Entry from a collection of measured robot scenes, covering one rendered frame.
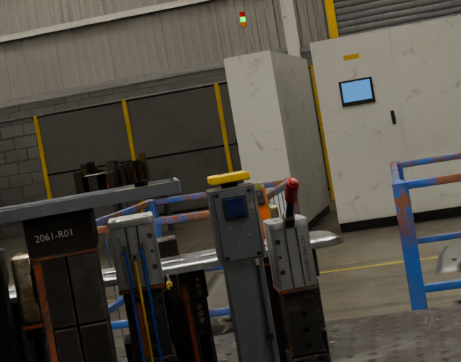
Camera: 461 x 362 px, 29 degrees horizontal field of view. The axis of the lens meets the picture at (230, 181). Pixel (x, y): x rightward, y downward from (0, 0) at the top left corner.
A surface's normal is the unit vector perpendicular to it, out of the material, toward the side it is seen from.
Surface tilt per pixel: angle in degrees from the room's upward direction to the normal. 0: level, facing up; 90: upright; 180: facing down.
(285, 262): 90
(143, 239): 90
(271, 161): 90
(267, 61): 90
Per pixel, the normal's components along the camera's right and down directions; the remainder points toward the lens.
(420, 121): -0.18, 0.08
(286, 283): 0.11, 0.04
